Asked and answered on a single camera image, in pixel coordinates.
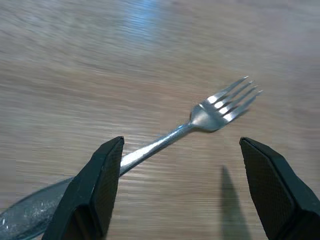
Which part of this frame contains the silver metal fork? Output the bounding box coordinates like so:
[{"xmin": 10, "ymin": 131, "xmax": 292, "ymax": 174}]
[{"xmin": 0, "ymin": 75, "xmax": 264, "ymax": 240}]

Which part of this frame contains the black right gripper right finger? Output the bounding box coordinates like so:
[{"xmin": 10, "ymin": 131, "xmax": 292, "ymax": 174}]
[{"xmin": 239, "ymin": 136, "xmax": 320, "ymax": 240}]

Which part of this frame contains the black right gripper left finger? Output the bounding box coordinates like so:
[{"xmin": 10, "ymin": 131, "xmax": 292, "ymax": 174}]
[{"xmin": 41, "ymin": 135, "xmax": 125, "ymax": 240}]

